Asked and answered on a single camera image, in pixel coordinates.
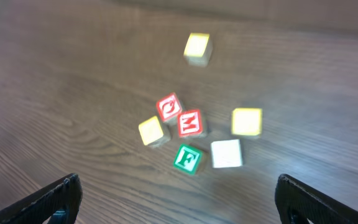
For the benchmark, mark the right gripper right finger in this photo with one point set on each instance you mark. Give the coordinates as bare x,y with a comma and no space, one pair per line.
297,202

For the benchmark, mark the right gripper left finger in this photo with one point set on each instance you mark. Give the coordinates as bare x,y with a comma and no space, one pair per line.
58,202

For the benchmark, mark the plain white wooden block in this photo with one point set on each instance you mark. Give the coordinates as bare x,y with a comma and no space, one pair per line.
226,154

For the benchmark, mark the green F block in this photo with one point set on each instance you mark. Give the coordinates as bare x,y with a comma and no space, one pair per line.
190,159

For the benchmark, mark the yellow block right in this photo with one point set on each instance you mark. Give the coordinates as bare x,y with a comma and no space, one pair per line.
246,122

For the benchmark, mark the yellow block left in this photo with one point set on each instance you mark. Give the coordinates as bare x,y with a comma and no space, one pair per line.
154,132

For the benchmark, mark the red M block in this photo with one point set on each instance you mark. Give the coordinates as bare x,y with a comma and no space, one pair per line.
192,124

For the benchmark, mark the red O block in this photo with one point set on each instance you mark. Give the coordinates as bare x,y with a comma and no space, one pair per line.
169,107

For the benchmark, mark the far yellow wooden block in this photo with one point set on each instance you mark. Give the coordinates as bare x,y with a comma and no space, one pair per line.
198,49

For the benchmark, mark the cardboard wall panel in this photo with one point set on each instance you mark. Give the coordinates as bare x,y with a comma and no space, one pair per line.
330,17

